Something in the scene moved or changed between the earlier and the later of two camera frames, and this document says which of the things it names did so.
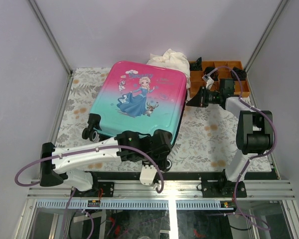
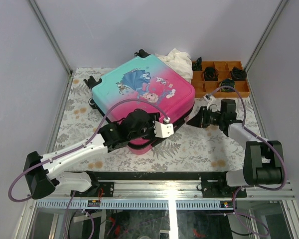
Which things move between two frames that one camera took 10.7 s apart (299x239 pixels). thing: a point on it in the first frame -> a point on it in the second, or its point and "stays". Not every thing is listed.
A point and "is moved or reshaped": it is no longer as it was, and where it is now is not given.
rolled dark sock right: x=241 y=73 stays
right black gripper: x=200 y=99 -> x=200 y=120
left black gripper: x=162 y=161 -> x=154 y=117
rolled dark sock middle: x=215 y=75 stays
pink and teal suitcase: x=142 y=97 is moved or reshaped
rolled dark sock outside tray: x=197 y=65 stays
